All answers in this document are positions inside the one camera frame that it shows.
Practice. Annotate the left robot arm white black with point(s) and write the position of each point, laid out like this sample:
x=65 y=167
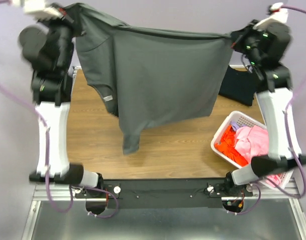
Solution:
x=52 y=97

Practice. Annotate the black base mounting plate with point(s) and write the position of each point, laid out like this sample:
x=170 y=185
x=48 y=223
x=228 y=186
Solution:
x=162 y=193

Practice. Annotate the pink t shirt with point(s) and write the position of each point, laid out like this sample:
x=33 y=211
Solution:
x=249 y=142

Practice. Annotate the orange t shirt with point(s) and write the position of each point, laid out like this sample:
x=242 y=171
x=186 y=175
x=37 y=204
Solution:
x=226 y=147

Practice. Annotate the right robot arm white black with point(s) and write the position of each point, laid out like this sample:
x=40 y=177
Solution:
x=274 y=94

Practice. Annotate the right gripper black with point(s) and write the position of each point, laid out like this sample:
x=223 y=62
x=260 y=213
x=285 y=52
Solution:
x=238 y=36

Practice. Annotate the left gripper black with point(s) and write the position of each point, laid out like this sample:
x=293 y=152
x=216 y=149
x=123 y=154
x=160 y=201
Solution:
x=75 y=31

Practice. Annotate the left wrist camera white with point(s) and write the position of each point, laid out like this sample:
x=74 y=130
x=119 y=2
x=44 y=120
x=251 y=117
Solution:
x=38 y=9

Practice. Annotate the white plastic laundry basket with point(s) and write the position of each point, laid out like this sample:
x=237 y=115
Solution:
x=242 y=120

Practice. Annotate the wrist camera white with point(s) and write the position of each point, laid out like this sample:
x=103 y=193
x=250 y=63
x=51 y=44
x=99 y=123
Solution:
x=38 y=9
x=276 y=14

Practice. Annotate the grey t shirt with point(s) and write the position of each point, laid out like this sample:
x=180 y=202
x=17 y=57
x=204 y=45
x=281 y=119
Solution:
x=149 y=77

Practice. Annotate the purple garment in basket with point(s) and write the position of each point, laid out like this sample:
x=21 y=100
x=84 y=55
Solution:
x=235 y=126

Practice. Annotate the folded black t shirt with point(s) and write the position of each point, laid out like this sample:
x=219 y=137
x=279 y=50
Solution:
x=238 y=86

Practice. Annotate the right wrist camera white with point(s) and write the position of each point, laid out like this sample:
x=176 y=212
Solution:
x=276 y=14

